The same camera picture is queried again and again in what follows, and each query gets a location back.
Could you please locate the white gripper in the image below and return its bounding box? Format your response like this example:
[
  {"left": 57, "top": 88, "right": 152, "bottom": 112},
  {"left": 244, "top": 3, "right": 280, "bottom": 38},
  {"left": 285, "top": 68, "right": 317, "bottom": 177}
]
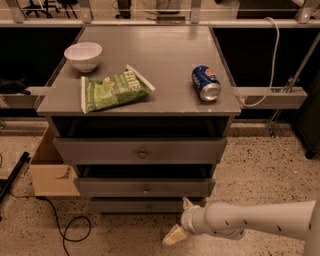
[{"left": 162, "top": 197, "right": 208, "bottom": 246}]

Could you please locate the grey drawer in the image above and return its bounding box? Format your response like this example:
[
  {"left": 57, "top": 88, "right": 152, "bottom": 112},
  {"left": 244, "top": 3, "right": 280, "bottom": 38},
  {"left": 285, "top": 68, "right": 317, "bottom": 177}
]
[
  {"left": 74, "top": 165, "right": 215, "bottom": 198},
  {"left": 53, "top": 138, "right": 226, "bottom": 165}
]

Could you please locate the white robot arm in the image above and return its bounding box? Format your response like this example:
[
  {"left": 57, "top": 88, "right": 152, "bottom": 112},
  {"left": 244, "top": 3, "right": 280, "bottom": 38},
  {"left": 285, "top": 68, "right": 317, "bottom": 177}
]
[{"left": 162, "top": 197, "right": 320, "bottom": 256}]

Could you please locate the grey drawer cabinet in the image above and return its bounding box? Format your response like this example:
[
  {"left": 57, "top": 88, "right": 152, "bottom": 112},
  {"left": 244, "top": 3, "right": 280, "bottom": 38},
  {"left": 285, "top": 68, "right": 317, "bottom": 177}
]
[{"left": 37, "top": 26, "right": 240, "bottom": 214}]

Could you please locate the grey top drawer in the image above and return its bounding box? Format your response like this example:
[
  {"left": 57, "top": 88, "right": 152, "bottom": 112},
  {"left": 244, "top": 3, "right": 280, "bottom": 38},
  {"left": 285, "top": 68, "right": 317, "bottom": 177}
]
[{"left": 53, "top": 138, "right": 226, "bottom": 165}]

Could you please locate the cardboard box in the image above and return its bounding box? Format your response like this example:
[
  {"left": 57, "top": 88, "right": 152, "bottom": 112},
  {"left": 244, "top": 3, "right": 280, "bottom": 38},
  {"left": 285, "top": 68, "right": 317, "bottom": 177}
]
[{"left": 29, "top": 128, "right": 80, "bottom": 197}]

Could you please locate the blue soda can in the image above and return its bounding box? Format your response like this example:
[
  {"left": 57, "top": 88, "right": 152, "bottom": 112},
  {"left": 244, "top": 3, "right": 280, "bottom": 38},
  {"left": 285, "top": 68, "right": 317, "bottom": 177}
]
[{"left": 191, "top": 65, "right": 221, "bottom": 102}]

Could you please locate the green chip bag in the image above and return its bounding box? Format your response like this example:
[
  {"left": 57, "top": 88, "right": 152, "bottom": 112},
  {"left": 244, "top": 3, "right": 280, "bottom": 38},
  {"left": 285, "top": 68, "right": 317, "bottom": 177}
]
[{"left": 81, "top": 65, "right": 155, "bottom": 114}]

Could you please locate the black bar on floor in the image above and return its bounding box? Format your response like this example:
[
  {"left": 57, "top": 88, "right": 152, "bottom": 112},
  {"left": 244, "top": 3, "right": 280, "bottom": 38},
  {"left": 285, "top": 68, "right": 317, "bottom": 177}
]
[{"left": 0, "top": 152, "right": 29, "bottom": 203}]

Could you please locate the white ceramic bowl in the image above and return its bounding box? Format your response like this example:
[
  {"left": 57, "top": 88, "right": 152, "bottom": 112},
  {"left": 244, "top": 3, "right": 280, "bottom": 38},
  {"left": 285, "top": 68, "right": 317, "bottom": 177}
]
[{"left": 64, "top": 42, "right": 102, "bottom": 73}]

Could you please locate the black floor cable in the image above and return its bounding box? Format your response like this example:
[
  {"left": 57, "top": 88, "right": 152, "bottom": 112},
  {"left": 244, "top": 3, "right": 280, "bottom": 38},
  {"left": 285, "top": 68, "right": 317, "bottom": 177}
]
[{"left": 8, "top": 189, "right": 92, "bottom": 256}]

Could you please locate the white cable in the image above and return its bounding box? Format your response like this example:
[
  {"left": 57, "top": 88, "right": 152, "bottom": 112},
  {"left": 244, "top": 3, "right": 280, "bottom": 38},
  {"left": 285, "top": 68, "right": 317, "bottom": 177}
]
[{"left": 238, "top": 16, "right": 281, "bottom": 108}]

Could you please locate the black object on rail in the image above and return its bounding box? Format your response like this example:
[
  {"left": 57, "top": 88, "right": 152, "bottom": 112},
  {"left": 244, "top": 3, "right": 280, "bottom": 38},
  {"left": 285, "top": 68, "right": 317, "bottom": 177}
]
[{"left": 0, "top": 79, "right": 31, "bottom": 95}]

